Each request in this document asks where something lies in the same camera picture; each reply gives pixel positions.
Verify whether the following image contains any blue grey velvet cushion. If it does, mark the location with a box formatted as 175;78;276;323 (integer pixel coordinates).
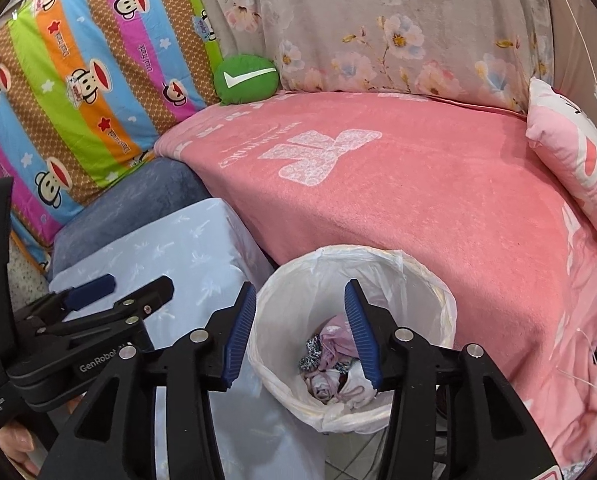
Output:
50;157;210;278

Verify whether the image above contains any white cloth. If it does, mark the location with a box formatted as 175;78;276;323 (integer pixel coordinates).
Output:
304;359;377;410

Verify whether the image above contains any pink towel blanket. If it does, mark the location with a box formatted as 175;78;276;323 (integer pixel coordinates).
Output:
155;92;597;468

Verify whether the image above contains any grey floral quilt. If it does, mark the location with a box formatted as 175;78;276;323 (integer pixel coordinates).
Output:
202;0;553;113

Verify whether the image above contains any white lined trash bin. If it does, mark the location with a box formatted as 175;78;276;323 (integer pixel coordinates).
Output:
248;245;458;434

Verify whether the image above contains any operator left hand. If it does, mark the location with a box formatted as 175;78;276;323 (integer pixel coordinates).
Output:
0;422;39;478

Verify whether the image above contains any colourful monkey striped quilt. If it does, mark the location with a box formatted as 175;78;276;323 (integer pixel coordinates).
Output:
0;0;221;270

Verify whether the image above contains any small pink cartoon pillow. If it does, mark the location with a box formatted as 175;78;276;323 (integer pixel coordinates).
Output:
525;78;597;231

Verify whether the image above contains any leopard print hair band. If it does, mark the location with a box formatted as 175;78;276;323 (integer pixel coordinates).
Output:
298;334;323;374

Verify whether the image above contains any green checkmark plush cushion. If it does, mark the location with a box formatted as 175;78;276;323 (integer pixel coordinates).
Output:
214;54;280;105

